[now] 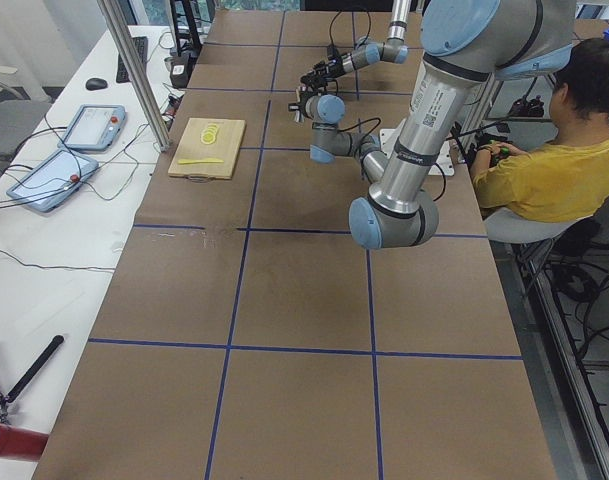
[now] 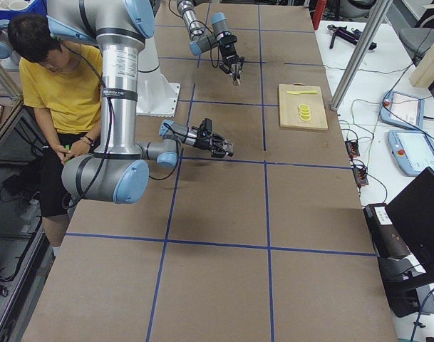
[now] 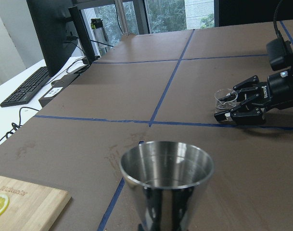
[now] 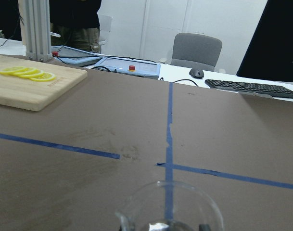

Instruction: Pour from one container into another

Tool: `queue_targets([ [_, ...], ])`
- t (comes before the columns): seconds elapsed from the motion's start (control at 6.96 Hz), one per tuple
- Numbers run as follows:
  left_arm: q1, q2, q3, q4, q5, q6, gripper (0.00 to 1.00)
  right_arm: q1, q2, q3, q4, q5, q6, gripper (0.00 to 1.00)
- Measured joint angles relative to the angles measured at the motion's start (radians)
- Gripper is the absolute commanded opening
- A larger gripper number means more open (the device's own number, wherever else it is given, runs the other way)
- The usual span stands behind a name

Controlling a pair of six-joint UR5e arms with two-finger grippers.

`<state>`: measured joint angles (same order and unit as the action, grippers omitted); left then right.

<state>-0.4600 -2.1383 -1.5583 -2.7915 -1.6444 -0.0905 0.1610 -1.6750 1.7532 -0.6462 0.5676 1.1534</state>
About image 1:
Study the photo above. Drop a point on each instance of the person in yellow shirt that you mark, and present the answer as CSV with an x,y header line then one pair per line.
x,y
566,178

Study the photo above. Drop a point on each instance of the yellow plastic knife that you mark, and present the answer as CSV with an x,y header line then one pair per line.
x,y
204,160

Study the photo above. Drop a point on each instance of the teach pendant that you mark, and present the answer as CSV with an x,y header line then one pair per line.
x,y
94,128
53,181

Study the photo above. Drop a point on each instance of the bamboo cutting board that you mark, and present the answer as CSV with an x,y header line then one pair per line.
x,y
228,142

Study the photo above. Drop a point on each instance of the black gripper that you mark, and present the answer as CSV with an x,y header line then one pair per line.
x,y
327,71
298,105

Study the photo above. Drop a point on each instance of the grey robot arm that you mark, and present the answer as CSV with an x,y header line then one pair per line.
x,y
464,43
366,51

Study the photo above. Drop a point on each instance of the teach pendant near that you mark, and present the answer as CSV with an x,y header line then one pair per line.
x,y
53,181

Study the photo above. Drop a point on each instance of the teach pendant far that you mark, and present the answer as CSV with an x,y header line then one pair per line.
x,y
94,128

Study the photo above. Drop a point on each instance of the grey office chair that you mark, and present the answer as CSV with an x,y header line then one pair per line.
x,y
537,238

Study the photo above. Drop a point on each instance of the black computer mouse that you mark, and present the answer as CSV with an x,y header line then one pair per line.
x,y
95,84

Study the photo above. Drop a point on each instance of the aluminium frame post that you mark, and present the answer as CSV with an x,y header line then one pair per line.
x,y
120,33

